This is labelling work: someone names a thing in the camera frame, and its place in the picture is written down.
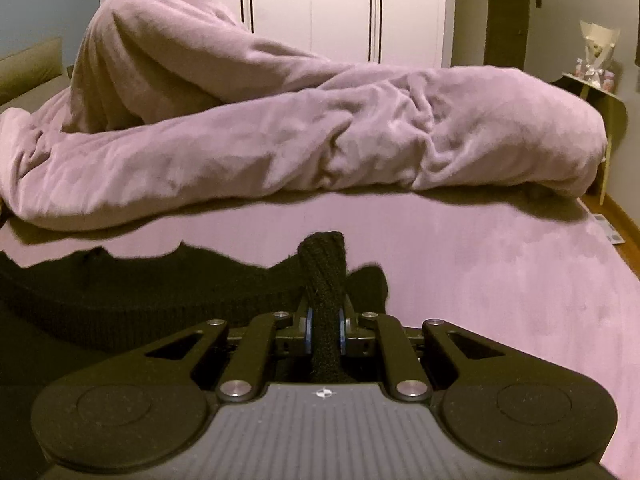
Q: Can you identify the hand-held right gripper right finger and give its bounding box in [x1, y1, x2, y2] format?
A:
[339, 294, 501, 404]

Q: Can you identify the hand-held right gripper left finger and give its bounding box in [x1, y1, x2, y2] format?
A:
[145, 294, 315, 404]

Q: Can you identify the black knit sweater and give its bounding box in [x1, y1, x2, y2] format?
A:
[0, 231, 389, 387]

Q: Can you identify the purple bed sheet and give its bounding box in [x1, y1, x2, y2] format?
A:
[0, 186, 640, 480]

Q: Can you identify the purple rumpled duvet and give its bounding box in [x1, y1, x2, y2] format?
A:
[0, 0, 609, 232]

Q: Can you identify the white wardrobe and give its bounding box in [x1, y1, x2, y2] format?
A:
[99, 0, 449, 69]

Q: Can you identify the yellow side table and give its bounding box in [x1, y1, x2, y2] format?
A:
[562, 72, 629, 207]

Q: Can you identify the white wrapped flower bouquet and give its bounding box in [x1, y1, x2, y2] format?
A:
[574, 20, 622, 94]

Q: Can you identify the olive green pillow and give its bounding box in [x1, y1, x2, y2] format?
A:
[0, 36, 72, 107]

